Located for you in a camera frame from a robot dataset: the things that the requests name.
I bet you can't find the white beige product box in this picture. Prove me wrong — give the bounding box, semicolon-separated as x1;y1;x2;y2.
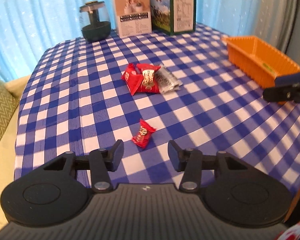
113;0;152;38

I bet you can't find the blue star curtain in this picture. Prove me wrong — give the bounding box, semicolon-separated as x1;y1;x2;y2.
0;0;261;81

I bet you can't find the green tea box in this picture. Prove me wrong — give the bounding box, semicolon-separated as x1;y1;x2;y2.
150;0;197;35

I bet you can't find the dark glass humidifier jar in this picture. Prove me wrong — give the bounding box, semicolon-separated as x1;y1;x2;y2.
79;1;111;42

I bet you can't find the silver black snack packet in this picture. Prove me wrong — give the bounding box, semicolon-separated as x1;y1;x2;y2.
154;64;183;94

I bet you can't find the large red snack packet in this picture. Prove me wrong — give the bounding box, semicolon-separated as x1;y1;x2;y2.
121;63;160;96

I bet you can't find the blue white checkered tablecloth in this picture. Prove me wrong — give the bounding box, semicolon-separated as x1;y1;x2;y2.
14;25;300;193

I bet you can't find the small red candy packet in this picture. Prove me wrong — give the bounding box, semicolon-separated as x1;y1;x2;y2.
132;119;156;149

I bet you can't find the orange plastic tray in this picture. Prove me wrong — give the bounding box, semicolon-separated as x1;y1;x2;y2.
223;36;300;103

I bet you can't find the cream sofa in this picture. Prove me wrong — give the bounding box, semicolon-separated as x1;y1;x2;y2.
0;76;30;229

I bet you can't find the grey curtain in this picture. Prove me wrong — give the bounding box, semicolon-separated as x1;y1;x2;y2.
254;0;300;53

